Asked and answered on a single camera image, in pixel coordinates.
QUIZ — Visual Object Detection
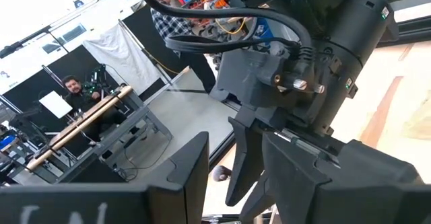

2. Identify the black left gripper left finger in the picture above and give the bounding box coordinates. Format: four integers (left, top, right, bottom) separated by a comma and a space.
0, 132, 209, 224

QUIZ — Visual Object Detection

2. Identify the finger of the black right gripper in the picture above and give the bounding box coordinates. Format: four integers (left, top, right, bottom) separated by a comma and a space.
240, 180, 280, 224
224, 118, 267, 207

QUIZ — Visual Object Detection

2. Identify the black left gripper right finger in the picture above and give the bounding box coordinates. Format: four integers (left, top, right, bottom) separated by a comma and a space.
262, 133, 431, 224

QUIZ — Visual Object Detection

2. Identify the round-head black makeup brush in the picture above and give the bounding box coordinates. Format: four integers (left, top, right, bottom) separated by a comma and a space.
211, 165, 234, 183

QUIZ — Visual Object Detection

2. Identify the wooden top desk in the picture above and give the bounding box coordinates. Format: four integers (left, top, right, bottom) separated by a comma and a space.
26, 85, 174, 184

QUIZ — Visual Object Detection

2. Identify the person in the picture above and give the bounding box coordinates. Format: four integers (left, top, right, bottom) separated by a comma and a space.
61, 75, 131, 143
150, 0, 217, 94

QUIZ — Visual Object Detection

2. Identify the white laptop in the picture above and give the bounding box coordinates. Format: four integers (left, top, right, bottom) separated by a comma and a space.
38, 89, 73, 120

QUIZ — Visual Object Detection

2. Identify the blue bin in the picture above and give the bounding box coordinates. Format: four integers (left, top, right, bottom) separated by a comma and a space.
254, 18, 275, 45

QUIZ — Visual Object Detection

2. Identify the black partition panel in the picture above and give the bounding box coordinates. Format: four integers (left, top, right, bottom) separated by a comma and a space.
0, 45, 122, 134
123, 3, 189, 79

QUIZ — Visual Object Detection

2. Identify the white hanging cloth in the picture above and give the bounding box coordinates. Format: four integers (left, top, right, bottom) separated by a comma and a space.
82, 24, 162, 96

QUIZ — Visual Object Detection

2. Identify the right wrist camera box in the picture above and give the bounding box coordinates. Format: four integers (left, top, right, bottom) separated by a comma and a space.
210, 47, 326, 110

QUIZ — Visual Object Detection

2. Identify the yellow cable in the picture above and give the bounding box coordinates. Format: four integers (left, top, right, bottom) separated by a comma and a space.
215, 17, 248, 36

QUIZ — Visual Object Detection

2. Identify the black aluminium table frame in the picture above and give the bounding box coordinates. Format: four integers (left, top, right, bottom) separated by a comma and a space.
208, 15, 431, 170

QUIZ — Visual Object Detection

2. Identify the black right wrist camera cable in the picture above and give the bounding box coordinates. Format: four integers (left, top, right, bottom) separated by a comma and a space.
134, 0, 316, 55

